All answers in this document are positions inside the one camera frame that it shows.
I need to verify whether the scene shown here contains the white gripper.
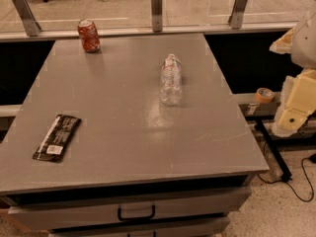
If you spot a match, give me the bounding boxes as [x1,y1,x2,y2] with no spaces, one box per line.
[269,28,316,138]

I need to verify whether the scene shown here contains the clear plastic water bottle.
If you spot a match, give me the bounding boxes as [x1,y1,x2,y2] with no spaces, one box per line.
[160,53,182,107]

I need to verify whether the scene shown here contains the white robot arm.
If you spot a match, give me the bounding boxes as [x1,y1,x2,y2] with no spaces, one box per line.
[270,5,316,137]

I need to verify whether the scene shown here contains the black rxbar chocolate wrapper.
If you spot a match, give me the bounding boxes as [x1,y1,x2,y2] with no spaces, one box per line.
[33,115,81,162]

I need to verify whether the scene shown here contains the roll of orange tape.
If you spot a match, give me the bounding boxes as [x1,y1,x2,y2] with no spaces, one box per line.
[256,88,275,104]

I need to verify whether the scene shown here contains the black metal table leg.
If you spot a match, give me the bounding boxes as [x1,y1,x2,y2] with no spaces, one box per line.
[255,118,292,183]

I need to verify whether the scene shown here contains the grey cabinet lower drawer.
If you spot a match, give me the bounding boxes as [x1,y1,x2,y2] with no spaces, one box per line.
[48,217,230,237]

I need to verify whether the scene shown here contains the grey cabinet drawer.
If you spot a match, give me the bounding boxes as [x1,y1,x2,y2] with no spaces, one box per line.
[48,217,230,237]
[9,187,251,230]

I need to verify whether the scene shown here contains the red soda can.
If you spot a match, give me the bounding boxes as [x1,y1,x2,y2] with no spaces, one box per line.
[77,19,101,52]

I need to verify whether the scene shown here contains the grey cabinet upper drawer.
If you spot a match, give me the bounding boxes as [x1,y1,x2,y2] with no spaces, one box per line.
[9,187,251,230]

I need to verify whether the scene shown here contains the right metal railing bracket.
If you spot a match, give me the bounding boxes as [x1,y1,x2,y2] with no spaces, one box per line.
[228,0,248,30]

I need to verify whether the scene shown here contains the metal railing bracket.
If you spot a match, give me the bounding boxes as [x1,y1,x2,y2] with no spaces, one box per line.
[228,0,248,30]
[151,0,163,32]
[12,0,40,37]

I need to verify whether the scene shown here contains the black floor cable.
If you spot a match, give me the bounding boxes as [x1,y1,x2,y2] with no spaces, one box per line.
[257,141,316,203]

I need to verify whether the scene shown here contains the middle metal railing bracket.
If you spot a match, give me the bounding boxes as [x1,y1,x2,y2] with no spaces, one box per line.
[151,0,163,32]

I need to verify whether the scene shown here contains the black drawer handle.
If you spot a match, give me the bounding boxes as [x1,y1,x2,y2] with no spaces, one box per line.
[117,205,156,222]

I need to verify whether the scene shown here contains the left metal railing bracket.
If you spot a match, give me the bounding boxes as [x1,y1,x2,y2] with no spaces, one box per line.
[12,0,40,37]

